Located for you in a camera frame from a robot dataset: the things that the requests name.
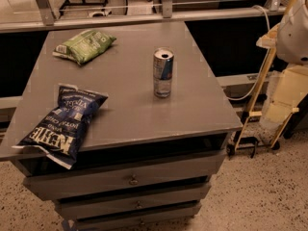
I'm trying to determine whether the silver blue Red Bull can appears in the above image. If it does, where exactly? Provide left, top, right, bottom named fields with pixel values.
left=153, top=47, right=174, bottom=98

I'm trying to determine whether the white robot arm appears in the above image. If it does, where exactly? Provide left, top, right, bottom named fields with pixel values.
left=276, top=0, right=308, bottom=64

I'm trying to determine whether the grey drawer cabinet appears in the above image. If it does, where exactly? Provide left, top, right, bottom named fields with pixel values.
left=0, top=20, right=244, bottom=231

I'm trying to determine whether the top grey drawer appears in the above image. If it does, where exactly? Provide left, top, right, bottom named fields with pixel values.
left=23, top=150, right=225, bottom=200

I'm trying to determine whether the grey drawer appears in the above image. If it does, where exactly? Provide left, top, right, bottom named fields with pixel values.
left=56, top=182, right=210, bottom=219
left=23, top=150, right=225, bottom=200
left=65, top=200, right=201, bottom=231

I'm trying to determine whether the green chip bag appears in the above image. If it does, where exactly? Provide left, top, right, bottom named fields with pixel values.
left=53, top=29, right=116, bottom=65

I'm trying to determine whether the middle grey drawer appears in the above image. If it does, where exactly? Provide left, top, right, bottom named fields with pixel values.
left=56, top=182, right=210, bottom=219

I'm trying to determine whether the grey metal railing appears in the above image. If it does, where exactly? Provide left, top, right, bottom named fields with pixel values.
left=0, top=0, right=295, bottom=33

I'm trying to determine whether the dark blue Kettle chip bag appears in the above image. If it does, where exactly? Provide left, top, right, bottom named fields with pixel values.
left=14, top=85, right=108, bottom=169

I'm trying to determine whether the bottom grey drawer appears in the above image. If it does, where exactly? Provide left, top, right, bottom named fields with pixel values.
left=65, top=200, right=201, bottom=231

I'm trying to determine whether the yellow wheeled cart frame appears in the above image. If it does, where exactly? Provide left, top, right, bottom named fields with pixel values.
left=241, top=0, right=307, bottom=150

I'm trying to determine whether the white cable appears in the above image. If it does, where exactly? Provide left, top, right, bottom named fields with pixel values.
left=226, top=5, right=272, bottom=102

